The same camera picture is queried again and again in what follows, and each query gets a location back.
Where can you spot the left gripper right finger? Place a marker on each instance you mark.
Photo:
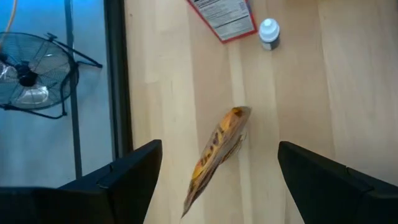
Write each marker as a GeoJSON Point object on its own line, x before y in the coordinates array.
{"type": "Point", "coordinates": [335, 196]}

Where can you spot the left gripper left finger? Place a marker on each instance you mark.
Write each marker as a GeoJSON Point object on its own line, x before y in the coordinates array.
{"type": "Point", "coordinates": [93, 202]}

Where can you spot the brown paper packet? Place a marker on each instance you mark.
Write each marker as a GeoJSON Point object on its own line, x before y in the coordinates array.
{"type": "Point", "coordinates": [217, 149]}

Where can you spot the small white-capped dropper bottle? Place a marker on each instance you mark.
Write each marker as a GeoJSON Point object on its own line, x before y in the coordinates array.
{"type": "Point", "coordinates": [269, 31]}

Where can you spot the red Froot Loops box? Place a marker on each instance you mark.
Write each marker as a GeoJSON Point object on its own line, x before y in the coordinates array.
{"type": "Point", "coordinates": [227, 17]}

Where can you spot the black floor fan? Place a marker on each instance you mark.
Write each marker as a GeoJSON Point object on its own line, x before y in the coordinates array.
{"type": "Point", "coordinates": [31, 71]}

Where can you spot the black aluminium table frame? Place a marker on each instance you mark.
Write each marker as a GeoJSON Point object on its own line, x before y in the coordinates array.
{"type": "Point", "coordinates": [119, 77]}

